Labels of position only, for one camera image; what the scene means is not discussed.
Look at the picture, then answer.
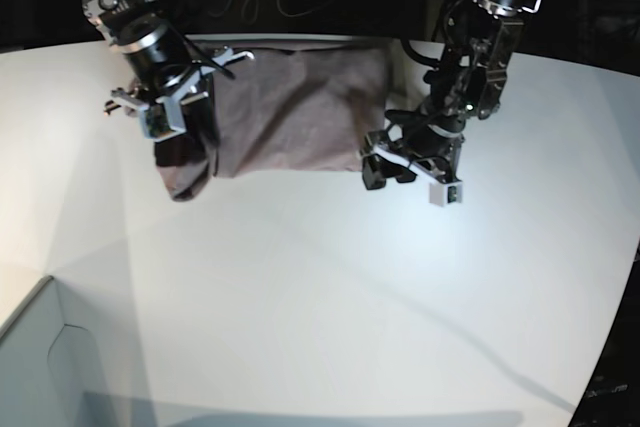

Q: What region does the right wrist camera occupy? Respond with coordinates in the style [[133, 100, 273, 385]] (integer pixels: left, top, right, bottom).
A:
[[138, 96, 187, 143]]

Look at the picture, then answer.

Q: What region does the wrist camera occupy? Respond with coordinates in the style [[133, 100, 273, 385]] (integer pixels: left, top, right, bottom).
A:
[[429, 181, 464, 207], [138, 96, 187, 143]]

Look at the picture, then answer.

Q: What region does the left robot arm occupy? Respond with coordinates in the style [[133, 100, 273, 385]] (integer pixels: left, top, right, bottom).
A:
[[362, 0, 542, 204]]

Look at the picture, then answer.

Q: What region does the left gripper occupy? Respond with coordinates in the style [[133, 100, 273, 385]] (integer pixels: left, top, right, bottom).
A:
[[361, 130, 464, 191]]

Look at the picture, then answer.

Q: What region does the mauve pink t-shirt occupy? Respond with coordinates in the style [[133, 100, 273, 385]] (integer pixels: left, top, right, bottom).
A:
[[154, 45, 391, 202]]

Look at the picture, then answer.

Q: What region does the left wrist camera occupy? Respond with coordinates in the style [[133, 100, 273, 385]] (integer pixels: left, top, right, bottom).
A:
[[429, 181, 464, 207]]

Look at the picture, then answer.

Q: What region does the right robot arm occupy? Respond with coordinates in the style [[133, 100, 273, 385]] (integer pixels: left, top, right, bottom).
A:
[[82, 0, 255, 143]]

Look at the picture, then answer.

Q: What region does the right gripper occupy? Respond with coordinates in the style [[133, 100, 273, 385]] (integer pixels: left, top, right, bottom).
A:
[[103, 46, 255, 147]]

